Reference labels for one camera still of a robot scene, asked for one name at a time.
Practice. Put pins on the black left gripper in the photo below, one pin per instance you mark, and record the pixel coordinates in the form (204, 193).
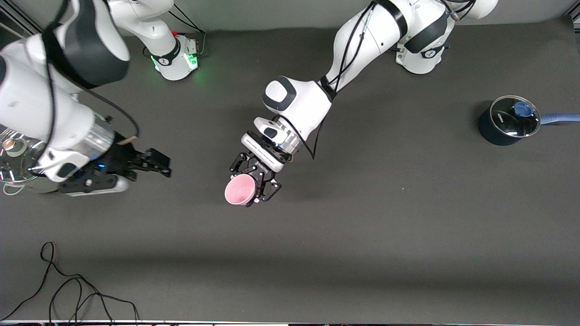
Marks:
(256, 169)

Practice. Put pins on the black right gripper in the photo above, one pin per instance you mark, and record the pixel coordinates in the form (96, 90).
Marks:
(121, 158)

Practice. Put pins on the pink plastic cup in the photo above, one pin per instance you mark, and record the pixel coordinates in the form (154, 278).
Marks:
(240, 190)

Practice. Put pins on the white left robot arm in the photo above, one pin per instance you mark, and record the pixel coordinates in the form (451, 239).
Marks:
(362, 40)

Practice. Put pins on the dark blue saucepan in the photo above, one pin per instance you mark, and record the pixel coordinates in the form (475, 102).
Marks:
(491, 131)

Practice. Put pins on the glass lid with blue knob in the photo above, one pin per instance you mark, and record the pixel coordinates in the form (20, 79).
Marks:
(523, 108)

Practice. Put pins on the grey metal rail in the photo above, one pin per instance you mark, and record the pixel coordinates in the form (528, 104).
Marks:
(18, 22)

